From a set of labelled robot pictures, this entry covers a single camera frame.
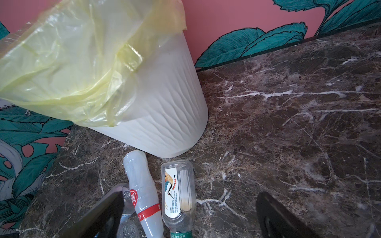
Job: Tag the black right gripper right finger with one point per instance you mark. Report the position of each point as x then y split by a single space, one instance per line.
278 222

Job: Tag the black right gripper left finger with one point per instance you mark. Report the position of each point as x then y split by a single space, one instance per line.
101 221

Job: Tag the white ribbed waste bin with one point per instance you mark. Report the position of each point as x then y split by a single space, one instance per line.
169 114

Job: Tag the yellow plastic bin liner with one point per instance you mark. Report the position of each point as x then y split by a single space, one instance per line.
79 61

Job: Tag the crushed clear bottle blue label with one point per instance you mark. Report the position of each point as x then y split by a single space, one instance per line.
127 228

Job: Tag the white bottle red band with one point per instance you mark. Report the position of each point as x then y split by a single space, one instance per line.
144 194

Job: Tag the small clear bottle bird label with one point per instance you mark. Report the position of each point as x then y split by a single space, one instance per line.
178 198

